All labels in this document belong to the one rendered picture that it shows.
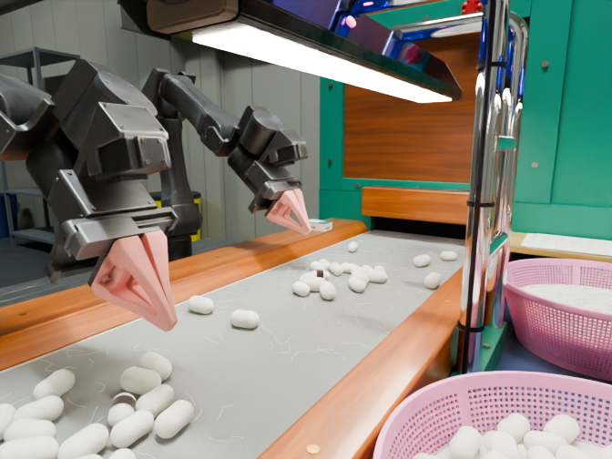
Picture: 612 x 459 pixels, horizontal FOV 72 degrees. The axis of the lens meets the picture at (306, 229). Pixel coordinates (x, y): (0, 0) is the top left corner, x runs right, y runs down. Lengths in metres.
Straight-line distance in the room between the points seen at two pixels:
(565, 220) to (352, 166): 0.50
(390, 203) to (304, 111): 1.84
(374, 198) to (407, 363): 0.67
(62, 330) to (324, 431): 0.34
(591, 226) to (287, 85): 2.21
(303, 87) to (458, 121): 1.86
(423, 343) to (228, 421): 0.20
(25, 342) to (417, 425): 0.40
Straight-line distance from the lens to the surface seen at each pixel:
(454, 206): 0.97
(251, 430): 0.36
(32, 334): 0.55
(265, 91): 2.98
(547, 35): 1.02
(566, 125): 1.01
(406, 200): 1.00
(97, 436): 0.36
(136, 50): 3.98
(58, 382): 0.44
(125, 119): 0.36
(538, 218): 1.01
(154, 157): 0.35
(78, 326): 0.56
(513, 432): 0.39
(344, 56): 0.44
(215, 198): 3.19
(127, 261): 0.36
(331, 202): 1.16
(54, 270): 0.39
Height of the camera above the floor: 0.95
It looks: 11 degrees down
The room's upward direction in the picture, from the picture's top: straight up
